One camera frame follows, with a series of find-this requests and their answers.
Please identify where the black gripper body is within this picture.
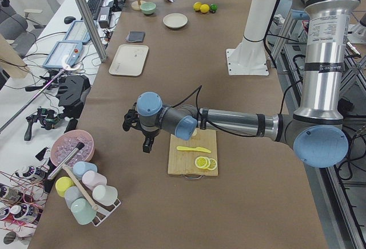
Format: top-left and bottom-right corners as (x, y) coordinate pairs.
(122, 102), (156, 143)

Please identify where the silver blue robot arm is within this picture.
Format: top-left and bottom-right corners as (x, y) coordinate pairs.
(122, 0), (360, 168)

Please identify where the cream rabbit tray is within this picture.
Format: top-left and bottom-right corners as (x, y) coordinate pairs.
(109, 44), (149, 77)

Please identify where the bamboo cutting board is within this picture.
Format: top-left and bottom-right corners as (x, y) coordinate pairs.
(168, 129), (218, 176)

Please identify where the yellow plastic knife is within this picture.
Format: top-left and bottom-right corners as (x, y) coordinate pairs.
(176, 145), (212, 153)

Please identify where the lemon slice front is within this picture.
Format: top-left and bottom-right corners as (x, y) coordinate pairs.
(194, 156), (209, 169)

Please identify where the lemon slice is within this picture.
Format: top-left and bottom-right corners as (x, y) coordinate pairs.
(207, 159), (217, 171)
(194, 156), (209, 169)

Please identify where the metal black-tipped rod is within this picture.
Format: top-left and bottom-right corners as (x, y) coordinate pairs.
(47, 142), (85, 181)

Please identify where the white cup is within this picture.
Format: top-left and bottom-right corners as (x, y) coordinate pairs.
(92, 185), (118, 206)

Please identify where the pink cup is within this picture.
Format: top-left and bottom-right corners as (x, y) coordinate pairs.
(82, 170), (107, 191)

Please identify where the lemon slice back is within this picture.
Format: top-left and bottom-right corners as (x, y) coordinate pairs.
(207, 159), (217, 171)

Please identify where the pink bowl of ice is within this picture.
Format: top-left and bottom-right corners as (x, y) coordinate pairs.
(50, 129), (95, 167)

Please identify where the blue cup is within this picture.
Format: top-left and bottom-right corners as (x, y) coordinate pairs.
(73, 161), (98, 180)

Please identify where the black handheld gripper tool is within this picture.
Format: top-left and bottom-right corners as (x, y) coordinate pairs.
(23, 108), (61, 141)

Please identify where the grey folded cloth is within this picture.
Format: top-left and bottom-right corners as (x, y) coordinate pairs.
(125, 31), (145, 43)

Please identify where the white cup rack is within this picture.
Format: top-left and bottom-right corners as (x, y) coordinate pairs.
(91, 199), (122, 227)

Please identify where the wooden stick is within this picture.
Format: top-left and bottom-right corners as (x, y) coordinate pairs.
(62, 165), (98, 211)

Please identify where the near teach pendant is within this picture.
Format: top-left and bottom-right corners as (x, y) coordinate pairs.
(42, 41), (83, 69)

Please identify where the teach pendant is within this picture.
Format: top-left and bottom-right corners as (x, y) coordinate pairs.
(42, 41), (83, 69)
(64, 20), (90, 44)

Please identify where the grey cup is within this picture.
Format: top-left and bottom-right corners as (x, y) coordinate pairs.
(64, 186), (83, 209)

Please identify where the yellow cup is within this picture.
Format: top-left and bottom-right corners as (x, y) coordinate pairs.
(55, 176), (75, 197)

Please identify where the mint green cup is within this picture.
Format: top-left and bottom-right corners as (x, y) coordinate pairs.
(70, 198), (97, 225)

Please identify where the far teach pendant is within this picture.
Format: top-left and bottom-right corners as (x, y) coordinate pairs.
(64, 20), (90, 44)

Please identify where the cream round plate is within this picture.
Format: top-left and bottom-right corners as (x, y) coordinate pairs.
(162, 13), (188, 29)

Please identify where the mint green bowl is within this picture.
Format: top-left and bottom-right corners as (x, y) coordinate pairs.
(140, 2), (156, 15)

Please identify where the black computer mouse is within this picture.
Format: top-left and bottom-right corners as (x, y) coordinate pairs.
(63, 16), (76, 25)

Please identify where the black keyboard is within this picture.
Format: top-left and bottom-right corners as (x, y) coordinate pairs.
(87, 0), (104, 20)

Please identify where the yellow lemon left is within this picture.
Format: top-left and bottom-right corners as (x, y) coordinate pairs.
(193, 2), (202, 11)

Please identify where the yellow lemon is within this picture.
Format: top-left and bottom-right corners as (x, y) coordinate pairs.
(193, 2), (202, 11)
(199, 3), (210, 14)

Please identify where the yellow lemon right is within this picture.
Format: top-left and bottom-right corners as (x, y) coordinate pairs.
(199, 3), (210, 14)

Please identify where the green lime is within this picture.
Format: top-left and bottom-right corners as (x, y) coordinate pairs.
(210, 3), (218, 13)

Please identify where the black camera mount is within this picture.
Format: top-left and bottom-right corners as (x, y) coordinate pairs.
(56, 75), (91, 133)

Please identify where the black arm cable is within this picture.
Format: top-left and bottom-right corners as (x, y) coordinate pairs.
(170, 85), (298, 131)

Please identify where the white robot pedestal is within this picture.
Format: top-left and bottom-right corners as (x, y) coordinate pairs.
(226, 0), (277, 76)

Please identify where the aluminium frame post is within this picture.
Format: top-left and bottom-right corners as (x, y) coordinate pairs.
(75, 0), (107, 62)

